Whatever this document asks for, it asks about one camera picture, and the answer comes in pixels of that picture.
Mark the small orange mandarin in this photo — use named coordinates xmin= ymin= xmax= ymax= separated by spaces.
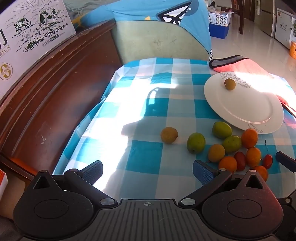
xmin=218 ymin=156 xmax=238 ymax=172
xmin=241 ymin=128 xmax=258 ymax=149
xmin=253 ymin=165 xmax=268 ymax=182
xmin=245 ymin=147 xmax=262 ymax=168

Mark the green jujube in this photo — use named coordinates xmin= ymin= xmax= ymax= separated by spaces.
xmin=186 ymin=133 xmax=206 ymax=154
xmin=222 ymin=135 xmax=242 ymax=153
xmin=212 ymin=121 xmax=233 ymax=139

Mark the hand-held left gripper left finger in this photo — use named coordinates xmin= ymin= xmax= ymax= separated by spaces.
xmin=32 ymin=160 xmax=118 ymax=207

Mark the blue printed cloth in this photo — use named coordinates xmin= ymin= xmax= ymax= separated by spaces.
xmin=71 ymin=0 xmax=213 ymax=61

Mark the red cherry tomato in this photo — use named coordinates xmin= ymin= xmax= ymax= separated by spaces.
xmin=234 ymin=151 xmax=246 ymax=171
xmin=262 ymin=154 xmax=273 ymax=169

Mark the blue white checked tablecloth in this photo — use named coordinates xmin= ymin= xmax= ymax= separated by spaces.
xmin=53 ymin=57 xmax=296 ymax=202

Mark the white plate with line drawing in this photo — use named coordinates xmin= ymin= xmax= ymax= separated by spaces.
xmin=203 ymin=72 xmax=284 ymax=134

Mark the blue plastic bin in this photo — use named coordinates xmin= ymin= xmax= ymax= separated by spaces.
xmin=209 ymin=23 xmax=230 ymax=39

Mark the orange white small box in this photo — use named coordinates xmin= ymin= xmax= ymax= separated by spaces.
xmin=0 ymin=169 xmax=9 ymax=204

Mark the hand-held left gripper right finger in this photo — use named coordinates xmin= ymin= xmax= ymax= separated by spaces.
xmin=179 ymin=159 xmax=267 ymax=207

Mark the brown yellow jujube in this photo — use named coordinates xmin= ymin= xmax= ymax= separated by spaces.
xmin=160 ymin=127 xmax=179 ymax=144
xmin=224 ymin=78 xmax=236 ymax=91
xmin=208 ymin=144 xmax=225 ymax=163

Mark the silver fridge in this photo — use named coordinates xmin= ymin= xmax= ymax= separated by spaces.
xmin=254 ymin=0 xmax=278 ymax=37

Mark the white plastic basket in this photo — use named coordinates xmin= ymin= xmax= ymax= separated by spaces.
xmin=208 ymin=10 xmax=235 ymax=26

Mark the white cow print cardboard box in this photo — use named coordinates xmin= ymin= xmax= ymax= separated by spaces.
xmin=0 ymin=0 xmax=77 ymax=102

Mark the pink towel with grey edge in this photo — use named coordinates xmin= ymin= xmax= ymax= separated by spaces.
xmin=209 ymin=55 xmax=296 ymax=116

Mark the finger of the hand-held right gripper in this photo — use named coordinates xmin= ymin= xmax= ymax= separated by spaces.
xmin=277 ymin=192 xmax=296 ymax=210
xmin=276 ymin=151 xmax=296 ymax=173

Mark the grey green quilt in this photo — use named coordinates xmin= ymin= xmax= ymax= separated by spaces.
xmin=63 ymin=0 xmax=100 ymax=22

